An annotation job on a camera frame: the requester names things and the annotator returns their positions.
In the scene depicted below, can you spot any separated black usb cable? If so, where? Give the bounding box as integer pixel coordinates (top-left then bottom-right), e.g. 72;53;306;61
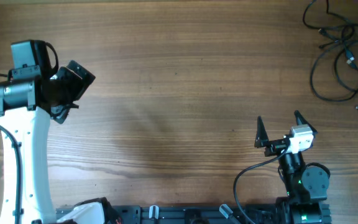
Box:
309;39;358;103

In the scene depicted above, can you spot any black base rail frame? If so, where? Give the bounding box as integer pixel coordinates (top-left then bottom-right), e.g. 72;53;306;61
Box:
54;203;332;224

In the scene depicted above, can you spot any camera cable black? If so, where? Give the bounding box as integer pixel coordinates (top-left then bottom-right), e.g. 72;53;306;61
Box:
232;153;284;224
0;73;25;224

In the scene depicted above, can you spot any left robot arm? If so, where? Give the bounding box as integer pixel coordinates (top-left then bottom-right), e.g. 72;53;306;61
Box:
0;40;95;223

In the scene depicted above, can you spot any left camera cable black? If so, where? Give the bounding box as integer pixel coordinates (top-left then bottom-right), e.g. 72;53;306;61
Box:
0;73;25;224

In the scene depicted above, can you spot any black cable bundle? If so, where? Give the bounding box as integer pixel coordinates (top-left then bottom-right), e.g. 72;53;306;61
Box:
302;0;358;114

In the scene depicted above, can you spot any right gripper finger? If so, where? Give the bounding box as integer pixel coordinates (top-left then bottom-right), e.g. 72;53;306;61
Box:
294;110;318;134
254;116;269;148

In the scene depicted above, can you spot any right camera cable black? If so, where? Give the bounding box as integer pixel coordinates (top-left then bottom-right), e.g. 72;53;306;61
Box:
232;153;284;224

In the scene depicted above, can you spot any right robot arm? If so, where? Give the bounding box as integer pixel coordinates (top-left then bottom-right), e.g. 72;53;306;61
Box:
254;111;332;224

